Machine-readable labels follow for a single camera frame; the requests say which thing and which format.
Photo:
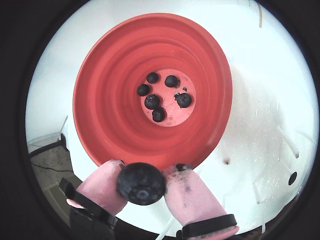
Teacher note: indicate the pink padded gripper finger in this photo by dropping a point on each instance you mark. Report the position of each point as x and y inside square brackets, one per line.
[100, 190]
[192, 197]

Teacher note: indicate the red collapsible cup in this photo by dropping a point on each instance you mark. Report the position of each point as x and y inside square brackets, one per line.
[112, 75]

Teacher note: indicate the white stick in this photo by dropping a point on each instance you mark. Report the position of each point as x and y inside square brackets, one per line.
[167, 226]
[291, 147]
[264, 228]
[225, 156]
[257, 195]

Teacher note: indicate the white foam board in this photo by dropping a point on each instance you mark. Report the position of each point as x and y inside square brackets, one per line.
[250, 112]

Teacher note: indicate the thin wooden dowel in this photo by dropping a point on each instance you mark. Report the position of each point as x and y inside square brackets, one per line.
[260, 17]

